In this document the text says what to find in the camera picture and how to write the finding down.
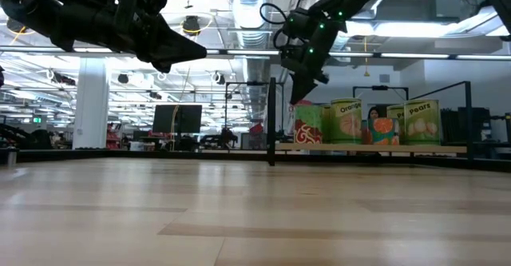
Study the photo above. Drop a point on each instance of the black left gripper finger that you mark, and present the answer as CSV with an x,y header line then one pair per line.
x,y
161,60
171,42

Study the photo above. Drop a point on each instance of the green and red tin can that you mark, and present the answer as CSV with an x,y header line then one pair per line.
x,y
307,124

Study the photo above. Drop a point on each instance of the green label tin can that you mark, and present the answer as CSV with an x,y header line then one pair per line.
x,y
326,124

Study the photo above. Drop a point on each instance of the green Orange-labelled tin can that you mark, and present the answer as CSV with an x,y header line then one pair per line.
x,y
345,122

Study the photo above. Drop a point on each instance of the small orange slice tin can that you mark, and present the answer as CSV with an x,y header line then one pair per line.
x,y
382,132

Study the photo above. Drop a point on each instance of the pears label tin can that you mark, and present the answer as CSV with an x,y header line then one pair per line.
x,y
395,111
422,124

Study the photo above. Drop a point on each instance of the wooden shelf board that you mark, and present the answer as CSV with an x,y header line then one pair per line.
x,y
359,149

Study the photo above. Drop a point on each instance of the black monitor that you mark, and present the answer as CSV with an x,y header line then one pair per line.
x,y
177,119

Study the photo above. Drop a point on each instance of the person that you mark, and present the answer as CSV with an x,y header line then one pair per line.
x,y
373,113

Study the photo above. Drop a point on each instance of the white pillar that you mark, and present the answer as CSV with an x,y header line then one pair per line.
x,y
91,106

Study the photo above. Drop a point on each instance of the red background cabinet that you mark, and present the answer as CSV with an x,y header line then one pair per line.
x,y
113,138

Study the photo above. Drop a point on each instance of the ceiling light strip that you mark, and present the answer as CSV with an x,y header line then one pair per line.
x,y
483,57
415,55

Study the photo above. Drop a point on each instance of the black background equipment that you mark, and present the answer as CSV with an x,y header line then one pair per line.
x,y
36,140

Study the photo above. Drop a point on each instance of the black equipment rack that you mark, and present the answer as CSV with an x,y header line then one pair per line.
x,y
455,124

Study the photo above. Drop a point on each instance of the black hanging ceiling camera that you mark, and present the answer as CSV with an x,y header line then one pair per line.
x,y
191,24

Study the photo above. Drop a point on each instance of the black metal shelf frame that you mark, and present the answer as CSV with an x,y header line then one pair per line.
x,y
271,118

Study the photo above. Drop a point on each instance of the black metal background frame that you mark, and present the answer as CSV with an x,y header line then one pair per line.
x,y
255,83
379,87

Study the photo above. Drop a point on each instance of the silver ventilation duct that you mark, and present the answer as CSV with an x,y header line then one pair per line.
x,y
249,2

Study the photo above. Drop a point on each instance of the black metal table frame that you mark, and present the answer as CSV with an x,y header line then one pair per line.
x,y
120,155

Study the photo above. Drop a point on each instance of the small silver post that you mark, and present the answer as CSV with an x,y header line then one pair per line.
x,y
12,157

